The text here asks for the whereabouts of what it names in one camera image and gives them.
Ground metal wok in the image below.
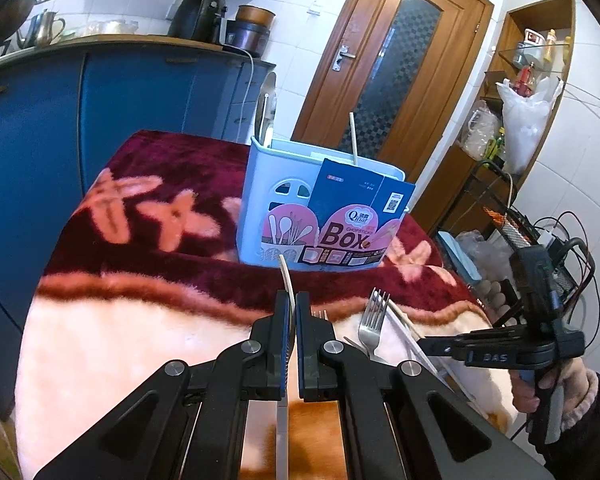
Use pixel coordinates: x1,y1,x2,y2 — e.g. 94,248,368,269
0,0,72,52

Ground green bottle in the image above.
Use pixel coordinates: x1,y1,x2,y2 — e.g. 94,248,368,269
484,129,507,162

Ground beige chopstick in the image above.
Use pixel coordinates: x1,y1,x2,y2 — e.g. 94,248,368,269
389,302,425,342

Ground steel kettle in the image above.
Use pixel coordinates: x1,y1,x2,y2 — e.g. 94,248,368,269
17,10,67,49

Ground red bottle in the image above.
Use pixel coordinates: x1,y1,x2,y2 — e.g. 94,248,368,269
512,62,539,97

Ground clear plastic jug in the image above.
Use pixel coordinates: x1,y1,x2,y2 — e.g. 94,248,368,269
461,109,502,159

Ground red and pink floral blanket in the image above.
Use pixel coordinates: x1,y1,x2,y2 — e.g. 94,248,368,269
15,130,512,480

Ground person's right hand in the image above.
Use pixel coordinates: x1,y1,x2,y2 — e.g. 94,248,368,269
511,371,545,415

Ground blue cardboard packaging sleeve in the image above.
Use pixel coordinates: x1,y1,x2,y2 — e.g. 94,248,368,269
260,157,417,271

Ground white plastic bag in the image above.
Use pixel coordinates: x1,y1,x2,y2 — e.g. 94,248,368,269
496,77,564,174

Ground glass jars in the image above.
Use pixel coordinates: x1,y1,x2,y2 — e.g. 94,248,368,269
86,19,139,37

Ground light blue utensil box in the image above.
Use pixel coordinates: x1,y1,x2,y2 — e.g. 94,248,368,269
237,136,417,272

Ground black air fryer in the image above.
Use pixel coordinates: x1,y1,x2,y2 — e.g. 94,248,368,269
167,0,227,44

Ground white power cable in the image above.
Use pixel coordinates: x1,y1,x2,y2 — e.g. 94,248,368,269
239,47,262,142

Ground light blue plastic lid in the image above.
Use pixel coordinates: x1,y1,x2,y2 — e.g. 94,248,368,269
437,231,483,282

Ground blue base cabinets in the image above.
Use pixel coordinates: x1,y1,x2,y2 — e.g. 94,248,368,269
0,42,277,411

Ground dark rice cooker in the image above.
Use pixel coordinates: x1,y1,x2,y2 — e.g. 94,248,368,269
224,5,276,57

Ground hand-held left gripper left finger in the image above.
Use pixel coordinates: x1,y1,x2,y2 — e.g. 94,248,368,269
32,290,296,480

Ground person's right forearm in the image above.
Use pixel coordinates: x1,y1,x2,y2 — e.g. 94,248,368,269
530,360,600,467

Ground wooden shelf niche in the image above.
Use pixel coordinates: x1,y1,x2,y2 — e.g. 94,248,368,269
424,0,577,235

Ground silver door handle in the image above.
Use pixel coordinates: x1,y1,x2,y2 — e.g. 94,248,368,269
332,45,357,72

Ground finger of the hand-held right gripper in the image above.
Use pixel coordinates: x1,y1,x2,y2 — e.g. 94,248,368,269
416,334,456,358

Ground white chopstick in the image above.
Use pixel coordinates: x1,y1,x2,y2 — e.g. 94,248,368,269
384,305,463,393

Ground black wire rack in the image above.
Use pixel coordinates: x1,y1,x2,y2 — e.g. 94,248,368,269
472,159,600,311

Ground wooden door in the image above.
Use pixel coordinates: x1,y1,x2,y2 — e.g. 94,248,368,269
292,0,496,181

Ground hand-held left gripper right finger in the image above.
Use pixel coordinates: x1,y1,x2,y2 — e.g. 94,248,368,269
295,291,556,480

